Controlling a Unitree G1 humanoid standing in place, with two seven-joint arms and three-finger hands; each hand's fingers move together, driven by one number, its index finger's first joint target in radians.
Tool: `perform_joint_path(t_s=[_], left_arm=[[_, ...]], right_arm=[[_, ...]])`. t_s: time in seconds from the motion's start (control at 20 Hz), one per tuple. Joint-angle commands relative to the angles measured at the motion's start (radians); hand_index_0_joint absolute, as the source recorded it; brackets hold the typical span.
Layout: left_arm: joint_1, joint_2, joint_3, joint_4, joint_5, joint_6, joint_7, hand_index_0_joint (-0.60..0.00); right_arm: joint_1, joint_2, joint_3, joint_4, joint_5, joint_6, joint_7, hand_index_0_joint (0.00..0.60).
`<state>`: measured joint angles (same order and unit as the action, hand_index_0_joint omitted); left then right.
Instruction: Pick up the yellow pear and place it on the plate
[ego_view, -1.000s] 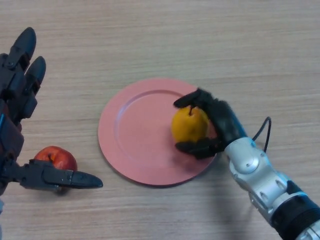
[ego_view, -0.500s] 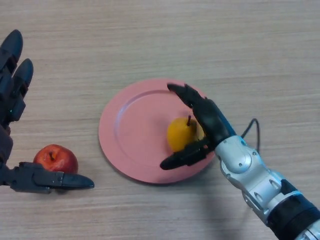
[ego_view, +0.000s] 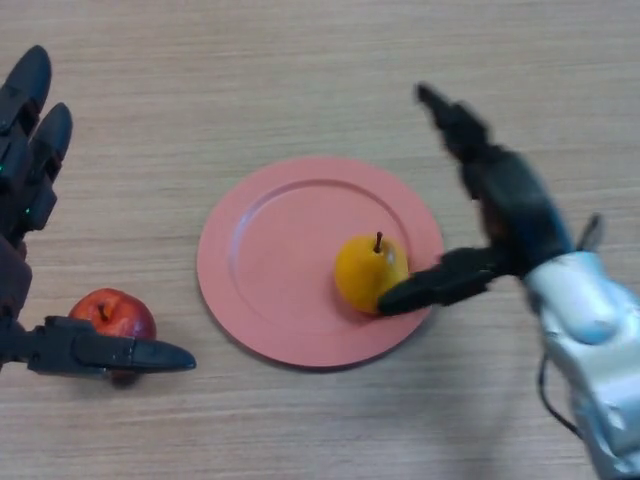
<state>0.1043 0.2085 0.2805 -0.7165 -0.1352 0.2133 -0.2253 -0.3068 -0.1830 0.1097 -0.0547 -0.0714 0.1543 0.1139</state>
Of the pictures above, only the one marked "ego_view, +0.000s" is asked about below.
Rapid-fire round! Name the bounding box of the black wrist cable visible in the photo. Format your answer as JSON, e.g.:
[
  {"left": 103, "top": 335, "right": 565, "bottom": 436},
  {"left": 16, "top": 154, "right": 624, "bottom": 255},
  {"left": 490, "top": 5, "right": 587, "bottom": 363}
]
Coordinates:
[{"left": 536, "top": 213, "right": 605, "bottom": 442}]

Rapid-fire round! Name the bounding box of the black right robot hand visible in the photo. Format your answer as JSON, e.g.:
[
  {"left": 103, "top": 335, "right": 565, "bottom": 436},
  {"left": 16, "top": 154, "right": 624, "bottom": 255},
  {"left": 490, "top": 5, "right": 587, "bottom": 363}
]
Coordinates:
[{"left": 377, "top": 83, "right": 576, "bottom": 318}]

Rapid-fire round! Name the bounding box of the pink round plate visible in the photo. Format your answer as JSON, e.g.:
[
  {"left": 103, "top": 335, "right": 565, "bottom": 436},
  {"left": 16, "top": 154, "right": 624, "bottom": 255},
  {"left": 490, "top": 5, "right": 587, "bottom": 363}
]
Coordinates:
[{"left": 196, "top": 156, "right": 446, "bottom": 372}]

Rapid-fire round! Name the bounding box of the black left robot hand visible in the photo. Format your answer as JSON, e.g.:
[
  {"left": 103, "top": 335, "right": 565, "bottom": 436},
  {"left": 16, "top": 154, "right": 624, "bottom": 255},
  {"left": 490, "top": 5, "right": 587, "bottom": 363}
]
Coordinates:
[{"left": 0, "top": 44, "right": 198, "bottom": 378}]

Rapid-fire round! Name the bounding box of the red apple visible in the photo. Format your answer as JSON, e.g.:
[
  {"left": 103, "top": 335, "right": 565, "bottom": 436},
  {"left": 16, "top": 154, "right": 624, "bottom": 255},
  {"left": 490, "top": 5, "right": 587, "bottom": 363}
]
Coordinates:
[{"left": 67, "top": 287, "right": 158, "bottom": 387}]

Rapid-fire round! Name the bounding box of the yellow pear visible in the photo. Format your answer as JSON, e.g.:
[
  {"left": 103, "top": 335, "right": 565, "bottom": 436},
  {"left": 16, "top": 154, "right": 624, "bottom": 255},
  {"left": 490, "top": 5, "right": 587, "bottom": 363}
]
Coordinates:
[{"left": 333, "top": 230, "right": 411, "bottom": 316}]

